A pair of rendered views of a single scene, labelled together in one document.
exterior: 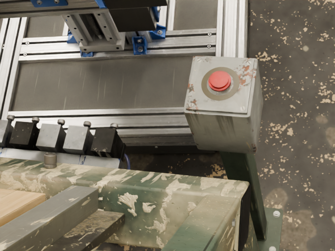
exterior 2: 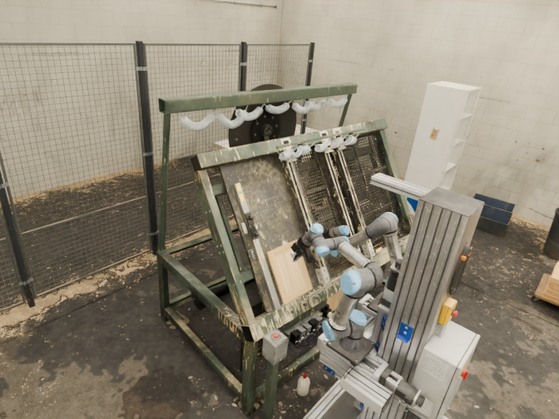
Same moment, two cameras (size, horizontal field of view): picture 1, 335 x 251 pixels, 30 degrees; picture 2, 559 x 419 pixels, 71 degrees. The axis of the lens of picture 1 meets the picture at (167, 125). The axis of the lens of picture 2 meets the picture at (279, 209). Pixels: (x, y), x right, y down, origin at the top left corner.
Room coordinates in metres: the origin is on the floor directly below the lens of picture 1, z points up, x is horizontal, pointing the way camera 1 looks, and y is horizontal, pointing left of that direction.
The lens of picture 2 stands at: (0.92, -1.97, 2.80)
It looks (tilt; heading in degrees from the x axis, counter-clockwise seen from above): 27 degrees down; 103
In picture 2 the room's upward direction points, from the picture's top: 5 degrees clockwise
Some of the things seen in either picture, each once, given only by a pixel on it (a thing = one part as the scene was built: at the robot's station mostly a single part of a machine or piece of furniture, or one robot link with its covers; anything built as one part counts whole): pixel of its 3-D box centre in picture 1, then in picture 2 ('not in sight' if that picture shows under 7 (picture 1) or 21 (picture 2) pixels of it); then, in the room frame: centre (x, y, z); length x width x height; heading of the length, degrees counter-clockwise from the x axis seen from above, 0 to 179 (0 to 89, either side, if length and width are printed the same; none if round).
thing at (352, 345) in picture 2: not in sight; (352, 337); (1.02, -0.12, 1.09); 0.15 x 0.15 x 0.10
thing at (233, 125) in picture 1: (226, 106); (274, 347); (0.55, -0.12, 0.84); 0.12 x 0.12 x 0.18; 58
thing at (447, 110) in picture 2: not in sight; (436, 152); (1.91, 4.45, 1.03); 0.61 x 0.58 x 2.05; 64
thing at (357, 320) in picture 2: not in sight; (354, 322); (1.01, -0.12, 1.20); 0.13 x 0.12 x 0.14; 38
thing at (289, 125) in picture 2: not in sight; (266, 130); (-0.03, 1.36, 1.85); 0.80 x 0.06 x 0.80; 58
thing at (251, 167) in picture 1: (246, 189); (269, 394); (0.55, -0.12, 0.38); 0.06 x 0.06 x 0.75; 58
